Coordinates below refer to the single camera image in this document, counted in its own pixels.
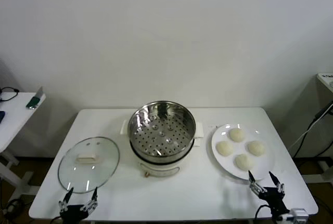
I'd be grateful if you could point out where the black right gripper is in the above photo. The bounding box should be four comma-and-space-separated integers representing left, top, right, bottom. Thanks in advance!
248, 170, 290, 218

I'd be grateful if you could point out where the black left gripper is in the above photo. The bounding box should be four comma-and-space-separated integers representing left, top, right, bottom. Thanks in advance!
58, 187, 99, 224

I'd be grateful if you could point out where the white steamed baozi bun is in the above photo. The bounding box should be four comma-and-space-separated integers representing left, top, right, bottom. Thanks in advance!
246, 140, 267, 156
216, 140, 236, 156
235, 153, 255, 172
228, 127, 247, 143

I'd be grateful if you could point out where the glass lid with cream handle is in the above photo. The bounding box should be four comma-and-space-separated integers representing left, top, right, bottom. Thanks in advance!
57, 136, 121, 194

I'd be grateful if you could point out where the perforated steel steamer basket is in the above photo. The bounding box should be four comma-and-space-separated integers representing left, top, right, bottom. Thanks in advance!
120, 101, 204, 160

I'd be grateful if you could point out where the white round plate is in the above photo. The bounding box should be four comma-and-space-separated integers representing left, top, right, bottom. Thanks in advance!
208, 123, 276, 181

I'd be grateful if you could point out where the white electric cooker base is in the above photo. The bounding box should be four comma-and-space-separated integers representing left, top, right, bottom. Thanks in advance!
130, 137, 201, 178

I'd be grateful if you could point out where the white side table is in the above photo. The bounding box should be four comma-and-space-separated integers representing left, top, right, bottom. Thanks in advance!
0, 91, 47, 199

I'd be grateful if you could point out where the white table with black label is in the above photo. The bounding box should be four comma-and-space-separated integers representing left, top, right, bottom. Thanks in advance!
316, 72, 333, 97

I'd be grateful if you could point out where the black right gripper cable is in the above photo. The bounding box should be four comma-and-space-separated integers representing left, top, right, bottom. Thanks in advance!
254, 204, 273, 221

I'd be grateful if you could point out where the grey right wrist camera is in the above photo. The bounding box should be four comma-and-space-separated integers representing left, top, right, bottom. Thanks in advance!
277, 207, 310, 222

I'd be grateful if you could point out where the white hanging cable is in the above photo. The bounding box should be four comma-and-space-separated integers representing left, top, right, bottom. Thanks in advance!
288, 109, 330, 151

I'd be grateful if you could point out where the white floor frame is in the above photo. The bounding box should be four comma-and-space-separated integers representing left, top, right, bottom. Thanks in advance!
301, 157, 333, 185

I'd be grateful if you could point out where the black hanging cable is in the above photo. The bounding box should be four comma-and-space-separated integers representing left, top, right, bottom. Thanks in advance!
292, 116, 333, 159

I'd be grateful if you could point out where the black floor cable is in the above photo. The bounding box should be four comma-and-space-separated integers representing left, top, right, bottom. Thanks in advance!
0, 197, 27, 221

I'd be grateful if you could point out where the green handled scraper tool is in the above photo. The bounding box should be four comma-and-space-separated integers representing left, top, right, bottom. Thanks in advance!
25, 86, 44, 110

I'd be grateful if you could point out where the black cable with plug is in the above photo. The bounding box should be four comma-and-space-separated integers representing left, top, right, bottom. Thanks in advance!
0, 86, 20, 102

